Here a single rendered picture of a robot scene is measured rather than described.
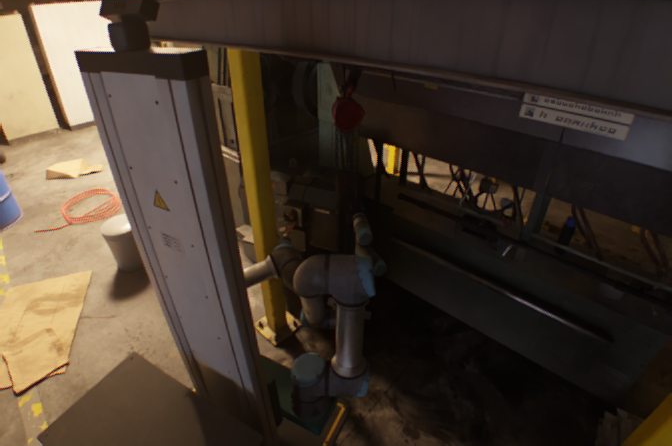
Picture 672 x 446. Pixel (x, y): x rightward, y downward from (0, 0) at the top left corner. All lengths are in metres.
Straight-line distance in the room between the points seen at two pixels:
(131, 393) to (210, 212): 0.74
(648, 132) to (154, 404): 2.03
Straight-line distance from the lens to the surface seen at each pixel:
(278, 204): 2.22
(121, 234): 2.94
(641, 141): 1.81
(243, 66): 1.49
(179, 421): 1.19
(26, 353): 2.94
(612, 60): 0.84
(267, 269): 1.57
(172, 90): 0.66
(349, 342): 1.13
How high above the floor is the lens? 1.85
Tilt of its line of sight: 30 degrees down
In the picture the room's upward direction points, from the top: straight up
